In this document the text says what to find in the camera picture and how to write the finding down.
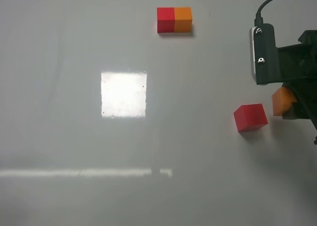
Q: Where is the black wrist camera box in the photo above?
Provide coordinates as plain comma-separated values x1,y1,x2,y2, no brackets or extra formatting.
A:
250,23,281,85

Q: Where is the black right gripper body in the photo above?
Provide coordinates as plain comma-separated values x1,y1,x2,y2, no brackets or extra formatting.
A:
276,30,317,145

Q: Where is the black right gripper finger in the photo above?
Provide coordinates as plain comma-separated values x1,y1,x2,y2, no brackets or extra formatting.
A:
282,83,309,119

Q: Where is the orange template block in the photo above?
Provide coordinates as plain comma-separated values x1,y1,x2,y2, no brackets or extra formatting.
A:
174,7,193,33

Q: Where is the black camera cable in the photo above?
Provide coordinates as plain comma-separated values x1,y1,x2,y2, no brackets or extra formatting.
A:
254,0,306,28

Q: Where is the red template block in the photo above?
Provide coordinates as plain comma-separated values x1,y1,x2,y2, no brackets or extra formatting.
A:
157,7,175,33

